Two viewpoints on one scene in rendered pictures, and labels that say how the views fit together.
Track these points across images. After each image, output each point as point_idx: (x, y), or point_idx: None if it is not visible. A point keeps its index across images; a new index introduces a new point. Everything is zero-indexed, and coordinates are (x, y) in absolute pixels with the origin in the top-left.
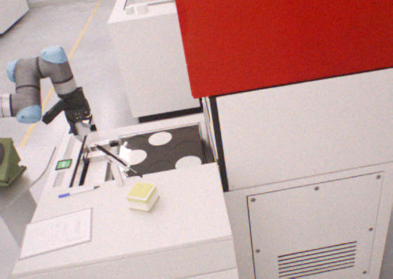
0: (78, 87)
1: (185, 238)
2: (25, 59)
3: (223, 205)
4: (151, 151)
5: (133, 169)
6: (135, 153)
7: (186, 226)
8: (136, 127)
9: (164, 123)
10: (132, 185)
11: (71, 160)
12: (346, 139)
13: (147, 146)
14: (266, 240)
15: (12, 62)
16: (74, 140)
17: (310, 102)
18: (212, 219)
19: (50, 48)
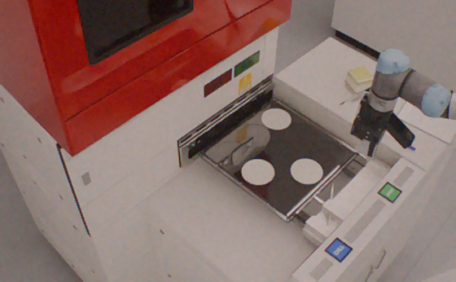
0: (366, 100)
1: (355, 53)
2: (427, 78)
3: (313, 50)
4: (284, 162)
5: (322, 156)
6: (300, 175)
7: (347, 58)
8: (230, 265)
9: (197, 235)
10: (351, 110)
11: (379, 190)
12: None
13: (280, 173)
14: None
15: (442, 88)
16: (353, 230)
17: None
18: (329, 49)
19: (396, 55)
